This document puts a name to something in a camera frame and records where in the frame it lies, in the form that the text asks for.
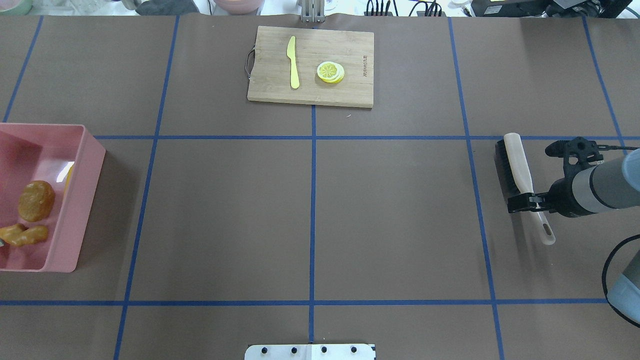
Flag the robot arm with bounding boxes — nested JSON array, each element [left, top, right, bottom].
[[496, 132, 640, 245]]

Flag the yellow plastic toy knife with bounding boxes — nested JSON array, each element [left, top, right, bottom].
[[286, 35, 300, 90]]

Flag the yellow toy lemon slices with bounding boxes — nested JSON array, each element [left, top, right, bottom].
[[316, 61, 346, 84]]

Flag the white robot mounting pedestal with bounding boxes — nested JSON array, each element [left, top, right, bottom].
[[244, 343, 377, 360]]

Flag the dark grey cloth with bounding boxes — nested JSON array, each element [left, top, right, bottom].
[[135, 0, 200, 16]]

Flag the aluminium frame post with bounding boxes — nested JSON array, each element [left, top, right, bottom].
[[296, 0, 326, 23]]

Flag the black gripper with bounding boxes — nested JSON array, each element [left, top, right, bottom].
[[507, 181, 581, 218]]

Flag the beige hand brush black bristles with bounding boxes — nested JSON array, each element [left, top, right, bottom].
[[496, 132, 556, 246]]

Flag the tan toy ginger root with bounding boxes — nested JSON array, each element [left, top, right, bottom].
[[0, 223, 50, 248]]

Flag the brown toy potato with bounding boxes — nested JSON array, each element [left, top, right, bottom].
[[18, 180, 56, 223]]

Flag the wooden cutting board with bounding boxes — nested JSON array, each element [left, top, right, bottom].
[[247, 25, 375, 109]]

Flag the yellow toy corn cob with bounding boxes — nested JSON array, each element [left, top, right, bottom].
[[62, 164, 74, 196]]

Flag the pink plastic bin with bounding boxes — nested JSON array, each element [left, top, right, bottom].
[[0, 123, 106, 272]]

